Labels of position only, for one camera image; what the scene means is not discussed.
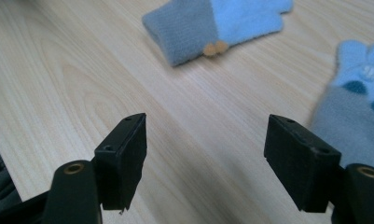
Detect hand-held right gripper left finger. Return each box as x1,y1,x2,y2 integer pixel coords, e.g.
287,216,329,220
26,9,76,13
93,112,148,212

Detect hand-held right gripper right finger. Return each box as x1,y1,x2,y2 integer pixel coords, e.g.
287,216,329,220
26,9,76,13
263,114,342,214

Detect blue grey glove dark patches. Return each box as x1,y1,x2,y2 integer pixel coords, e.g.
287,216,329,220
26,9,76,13
309,39,374,173

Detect blue grey glove orange patch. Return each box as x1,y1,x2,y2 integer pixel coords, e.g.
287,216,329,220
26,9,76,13
141,0,295,67

